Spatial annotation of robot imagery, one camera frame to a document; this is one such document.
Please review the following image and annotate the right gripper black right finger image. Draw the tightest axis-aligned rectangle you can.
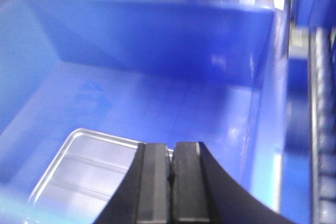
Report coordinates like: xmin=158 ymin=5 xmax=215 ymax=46
xmin=171 ymin=142 xmax=291 ymax=223

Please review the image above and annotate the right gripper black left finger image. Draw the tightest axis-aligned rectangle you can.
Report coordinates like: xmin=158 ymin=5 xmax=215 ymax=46
xmin=97 ymin=143 xmax=170 ymax=223

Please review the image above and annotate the small silver ribbed tray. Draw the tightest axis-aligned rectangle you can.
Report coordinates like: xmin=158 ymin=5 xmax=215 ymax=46
xmin=29 ymin=129 xmax=141 ymax=216

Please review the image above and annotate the blue bin lower centre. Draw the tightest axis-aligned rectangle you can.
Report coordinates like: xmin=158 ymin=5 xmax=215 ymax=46
xmin=1 ymin=0 xmax=278 ymax=223

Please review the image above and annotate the lower roller track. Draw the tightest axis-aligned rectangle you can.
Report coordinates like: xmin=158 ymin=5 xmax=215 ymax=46
xmin=308 ymin=27 xmax=335 ymax=223

